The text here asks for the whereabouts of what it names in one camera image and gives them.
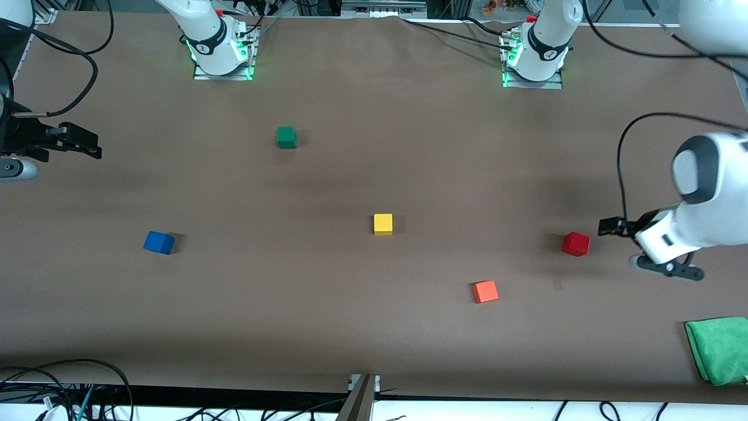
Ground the red wooden block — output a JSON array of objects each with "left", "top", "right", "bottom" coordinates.
[{"left": 562, "top": 232, "right": 591, "bottom": 257}]

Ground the blue wooden block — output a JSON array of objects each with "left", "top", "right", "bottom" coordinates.
[{"left": 143, "top": 230, "right": 175, "bottom": 256}]

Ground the orange wooden block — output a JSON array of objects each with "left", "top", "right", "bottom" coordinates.
[{"left": 472, "top": 280, "right": 500, "bottom": 304}]

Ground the green microfibre cloth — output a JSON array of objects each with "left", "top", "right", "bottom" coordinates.
[{"left": 685, "top": 316, "right": 748, "bottom": 387}]

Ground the brown paper table cover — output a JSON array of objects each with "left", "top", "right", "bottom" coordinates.
[{"left": 0, "top": 11, "right": 748, "bottom": 404}]

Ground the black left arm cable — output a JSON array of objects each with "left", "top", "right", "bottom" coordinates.
[{"left": 581, "top": 0, "right": 748, "bottom": 227}]

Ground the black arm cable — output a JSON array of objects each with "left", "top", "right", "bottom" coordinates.
[
  {"left": 581, "top": 0, "right": 748, "bottom": 227},
  {"left": 0, "top": 0, "right": 115, "bottom": 118}
]

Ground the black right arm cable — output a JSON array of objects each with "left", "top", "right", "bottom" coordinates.
[{"left": 0, "top": 0, "right": 115, "bottom": 118}]

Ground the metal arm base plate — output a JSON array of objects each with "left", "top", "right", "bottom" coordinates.
[
  {"left": 193, "top": 23, "right": 259, "bottom": 81},
  {"left": 501, "top": 29, "right": 563, "bottom": 89}
]

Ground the black looped cable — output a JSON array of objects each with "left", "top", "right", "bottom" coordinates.
[{"left": 0, "top": 358, "right": 135, "bottom": 421}]

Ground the long black table cable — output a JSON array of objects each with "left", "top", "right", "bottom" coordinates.
[{"left": 400, "top": 16, "right": 515, "bottom": 47}]

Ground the teal cable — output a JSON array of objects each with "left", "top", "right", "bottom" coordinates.
[{"left": 75, "top": 384, "right": 97, "bottom": 421}]

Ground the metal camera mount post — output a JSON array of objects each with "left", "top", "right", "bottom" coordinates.
[{"left": 336, "top": 374, "right": 380, "bottom": 421}]

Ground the silver metal rail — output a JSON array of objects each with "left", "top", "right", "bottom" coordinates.
[{"left": 342, "top": 0, "right": 427, "bottom": 17}]

